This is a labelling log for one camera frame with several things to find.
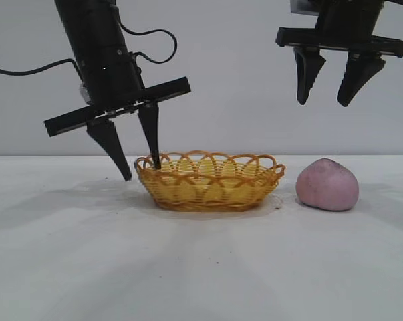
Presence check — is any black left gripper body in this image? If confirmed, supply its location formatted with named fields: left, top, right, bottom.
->
left=43, top=49, right=192, bottom=137

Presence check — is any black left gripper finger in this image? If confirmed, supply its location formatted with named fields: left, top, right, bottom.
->
left=137, top=102, right=162, bottom=171
left=86, top=118, right=133, bottom=182

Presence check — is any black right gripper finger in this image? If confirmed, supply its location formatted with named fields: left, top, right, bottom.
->
left=337, top=51, right=386, bottom=108
left=293, top=46, right=327, bottom=106

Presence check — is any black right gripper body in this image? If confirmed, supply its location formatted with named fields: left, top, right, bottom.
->
left=275, top=0, right=403, bottom=58

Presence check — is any yellow woven wicker basket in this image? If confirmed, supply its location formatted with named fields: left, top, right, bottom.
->
left=135, top=150, right=287, bottom=212

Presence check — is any pink peach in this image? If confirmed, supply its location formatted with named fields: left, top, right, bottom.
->
left=295, top=158, right=360, bottom=212

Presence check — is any clear round plastic mat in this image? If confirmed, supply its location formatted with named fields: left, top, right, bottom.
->
left=144, top=195, right=284, bottom=220

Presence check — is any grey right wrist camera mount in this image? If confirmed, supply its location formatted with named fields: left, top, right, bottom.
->
left=289, top=0, right=321, bottom=15

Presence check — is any black looped cable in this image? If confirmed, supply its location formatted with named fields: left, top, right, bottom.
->
left=119, top=19, right=179, bottom=64

